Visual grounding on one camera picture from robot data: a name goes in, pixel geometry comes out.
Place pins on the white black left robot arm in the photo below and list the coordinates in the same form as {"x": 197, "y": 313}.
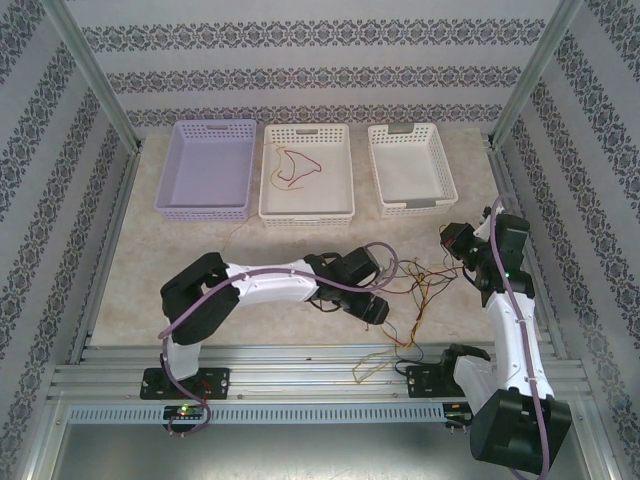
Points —
{"x": 270, "y": 285}

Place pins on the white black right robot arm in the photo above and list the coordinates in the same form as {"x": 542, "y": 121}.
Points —
{"x": 505, "y": 340}

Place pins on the wide white plastic basket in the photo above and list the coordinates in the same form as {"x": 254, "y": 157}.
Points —
{"x": 325, "y": 200}

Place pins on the metal sheet panel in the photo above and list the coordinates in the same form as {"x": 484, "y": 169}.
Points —
{"x": 320, "y": 450}

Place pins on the purple plastic basket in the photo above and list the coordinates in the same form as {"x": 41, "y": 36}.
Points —
{"x": 200, "y": 170}

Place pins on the aluminium side rail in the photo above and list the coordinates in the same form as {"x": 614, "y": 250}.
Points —
{"x": 116, "y": 225}
{"x": 502, "y": 175}

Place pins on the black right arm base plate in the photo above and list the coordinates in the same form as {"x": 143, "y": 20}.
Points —
{"x": 420, "y": 382}

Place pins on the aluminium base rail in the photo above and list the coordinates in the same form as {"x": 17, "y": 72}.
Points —
{"x": 300, "y": 372}

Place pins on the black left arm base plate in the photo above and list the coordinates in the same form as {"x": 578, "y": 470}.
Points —
{"x": 217, "y": 382}

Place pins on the aluminium frame post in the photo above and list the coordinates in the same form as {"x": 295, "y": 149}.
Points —
{"x": 542, "y": 65}
{"x": 86, "y": 65}

